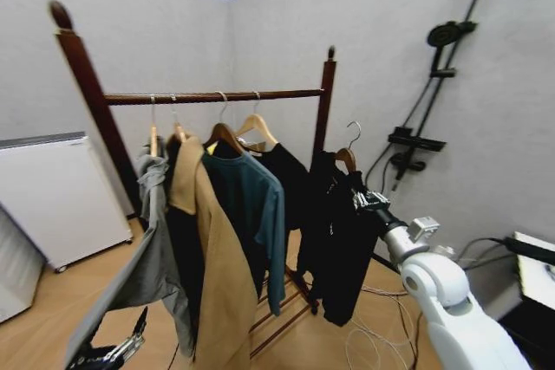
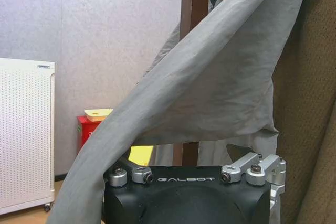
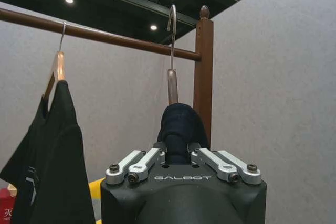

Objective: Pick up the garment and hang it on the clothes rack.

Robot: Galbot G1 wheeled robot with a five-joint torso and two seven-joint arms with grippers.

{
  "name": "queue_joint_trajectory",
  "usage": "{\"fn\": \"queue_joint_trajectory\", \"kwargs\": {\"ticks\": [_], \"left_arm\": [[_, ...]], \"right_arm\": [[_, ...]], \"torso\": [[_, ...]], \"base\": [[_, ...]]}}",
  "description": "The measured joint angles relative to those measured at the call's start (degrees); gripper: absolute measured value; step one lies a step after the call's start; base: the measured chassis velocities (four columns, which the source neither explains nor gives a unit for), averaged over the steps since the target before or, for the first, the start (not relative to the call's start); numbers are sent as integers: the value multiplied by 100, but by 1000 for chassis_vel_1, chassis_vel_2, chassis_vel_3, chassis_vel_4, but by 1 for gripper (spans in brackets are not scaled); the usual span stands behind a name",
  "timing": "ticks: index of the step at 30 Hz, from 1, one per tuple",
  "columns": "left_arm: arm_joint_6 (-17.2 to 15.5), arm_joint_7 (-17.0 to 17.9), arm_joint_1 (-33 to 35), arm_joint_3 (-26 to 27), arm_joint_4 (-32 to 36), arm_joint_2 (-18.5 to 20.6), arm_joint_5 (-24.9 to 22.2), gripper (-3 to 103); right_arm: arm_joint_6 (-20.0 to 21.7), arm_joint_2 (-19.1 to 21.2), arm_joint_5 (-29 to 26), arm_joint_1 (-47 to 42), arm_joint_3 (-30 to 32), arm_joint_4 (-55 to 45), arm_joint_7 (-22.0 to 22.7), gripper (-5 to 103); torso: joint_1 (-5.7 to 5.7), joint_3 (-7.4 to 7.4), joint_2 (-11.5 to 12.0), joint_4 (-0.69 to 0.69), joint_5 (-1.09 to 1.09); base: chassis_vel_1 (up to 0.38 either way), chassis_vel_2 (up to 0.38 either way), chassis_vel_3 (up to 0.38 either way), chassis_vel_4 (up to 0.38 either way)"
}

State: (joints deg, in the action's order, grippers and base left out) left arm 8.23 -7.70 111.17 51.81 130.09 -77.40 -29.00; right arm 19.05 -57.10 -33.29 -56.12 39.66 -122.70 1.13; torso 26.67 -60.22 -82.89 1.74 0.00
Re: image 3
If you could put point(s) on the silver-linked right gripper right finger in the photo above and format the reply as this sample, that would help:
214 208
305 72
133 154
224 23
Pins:
225 165

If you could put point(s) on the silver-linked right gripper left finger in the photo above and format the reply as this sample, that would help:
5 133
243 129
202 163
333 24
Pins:
136 165

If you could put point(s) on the dark navy garment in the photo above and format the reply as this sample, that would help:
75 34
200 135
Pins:
181 124

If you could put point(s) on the dark wooden hanger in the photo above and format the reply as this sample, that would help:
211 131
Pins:
173 82

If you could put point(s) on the light wooden hanger, metal hook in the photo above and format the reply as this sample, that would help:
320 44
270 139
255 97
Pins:
58 66

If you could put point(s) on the yellow floor object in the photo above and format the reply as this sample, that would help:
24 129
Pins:
95 200

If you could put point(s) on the black printed t-shirt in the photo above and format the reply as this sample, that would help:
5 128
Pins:
52 155

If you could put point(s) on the red box with white print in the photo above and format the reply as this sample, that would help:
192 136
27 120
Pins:
6 208

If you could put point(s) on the brown wooden rack post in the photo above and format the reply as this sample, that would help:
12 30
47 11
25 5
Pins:
203 77

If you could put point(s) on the brown wooden clothes rail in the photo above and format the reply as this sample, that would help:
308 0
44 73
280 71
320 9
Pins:
105 37

